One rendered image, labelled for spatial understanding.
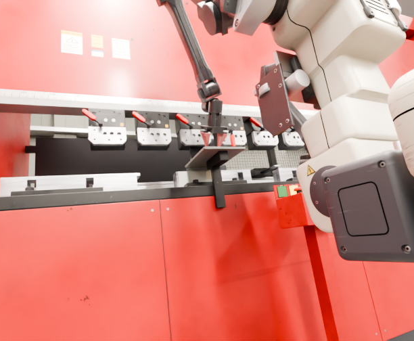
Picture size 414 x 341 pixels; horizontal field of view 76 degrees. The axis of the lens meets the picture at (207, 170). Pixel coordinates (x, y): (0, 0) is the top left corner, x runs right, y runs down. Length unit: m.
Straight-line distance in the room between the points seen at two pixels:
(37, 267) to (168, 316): 0.46
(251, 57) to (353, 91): 1.14
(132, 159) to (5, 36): 0.85
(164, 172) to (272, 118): 1.18
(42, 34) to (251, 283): 1.38
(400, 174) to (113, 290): 0.88
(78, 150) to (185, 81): 0.78
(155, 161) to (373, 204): 1.50
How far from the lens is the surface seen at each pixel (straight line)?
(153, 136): 1.23
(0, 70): 1.39
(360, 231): 0.44
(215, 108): 1.09
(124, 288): 1.03
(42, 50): 1.43
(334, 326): 1.17
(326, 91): 0.66
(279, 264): 1.24
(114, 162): 1.75
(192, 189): 1.09
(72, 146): 1.78
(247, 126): 1.49
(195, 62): 1.08
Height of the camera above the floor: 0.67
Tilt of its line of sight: 14 degrees up
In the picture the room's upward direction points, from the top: 7 degrees counter-clockwise
